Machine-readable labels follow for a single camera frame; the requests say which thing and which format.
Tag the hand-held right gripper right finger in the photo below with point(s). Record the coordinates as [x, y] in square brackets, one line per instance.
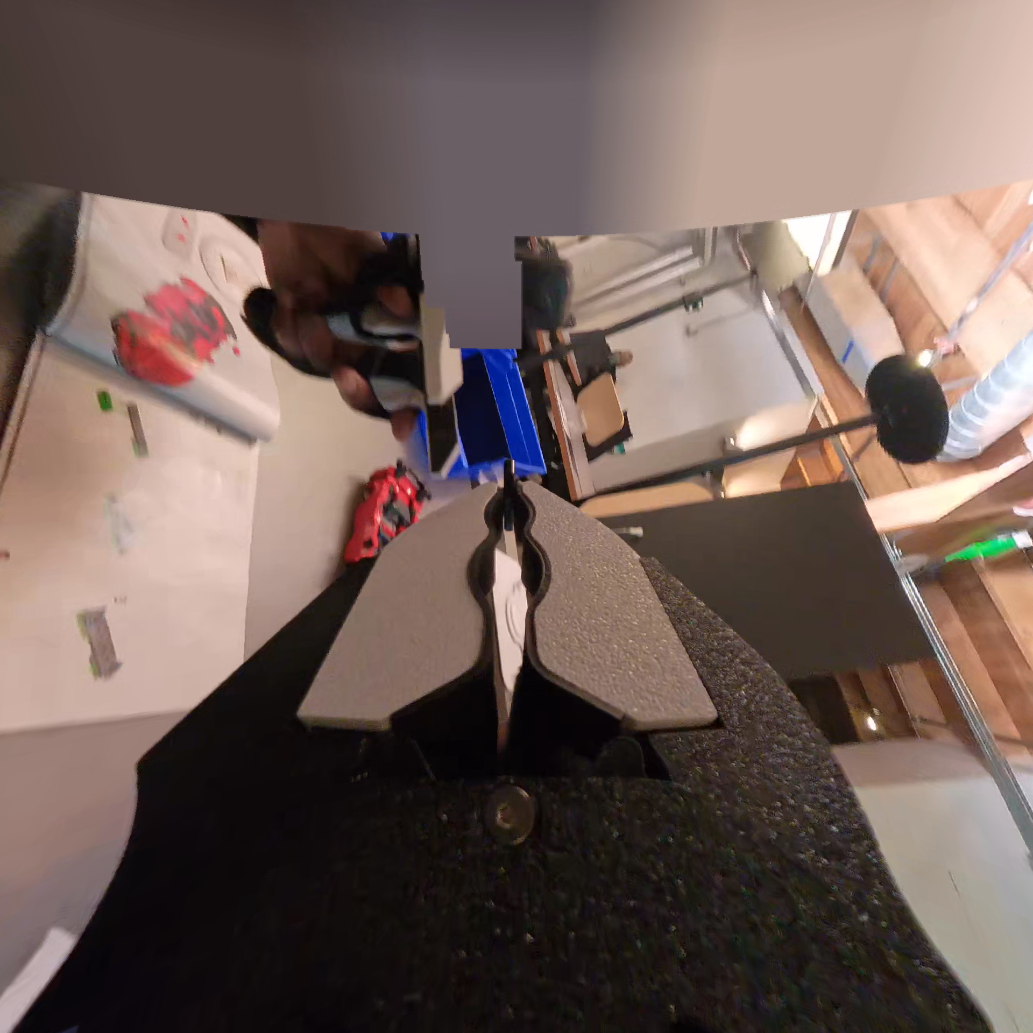
[613, 621]

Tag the blue plastic bin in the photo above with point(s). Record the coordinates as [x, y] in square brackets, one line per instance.
[492, 411]

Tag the white paper sheet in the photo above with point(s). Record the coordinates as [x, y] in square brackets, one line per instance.
[177, 581]

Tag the white sleeve with red print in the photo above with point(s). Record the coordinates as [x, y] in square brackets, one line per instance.
[161, 323]

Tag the black fuzzy microphone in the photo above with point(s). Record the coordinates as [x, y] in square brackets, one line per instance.
[907, 408]

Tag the wooden chair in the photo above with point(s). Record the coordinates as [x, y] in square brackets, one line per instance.
[602, 411]

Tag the black flat board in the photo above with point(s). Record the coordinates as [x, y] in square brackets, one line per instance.
[775, 573]

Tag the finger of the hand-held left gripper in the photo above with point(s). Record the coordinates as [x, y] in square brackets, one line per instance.
[440, 363]

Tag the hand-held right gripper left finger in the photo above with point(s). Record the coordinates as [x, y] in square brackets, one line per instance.
[403, 621]

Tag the person's left hand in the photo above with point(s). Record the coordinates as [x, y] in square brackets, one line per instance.
[307, 274]

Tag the grey lego piece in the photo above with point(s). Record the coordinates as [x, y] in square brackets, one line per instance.
[137, 429]

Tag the black microphone boom pole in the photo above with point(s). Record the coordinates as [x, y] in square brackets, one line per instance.
[775, 445]

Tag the red lego car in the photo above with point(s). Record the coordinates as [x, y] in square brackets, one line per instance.
[386, 508]

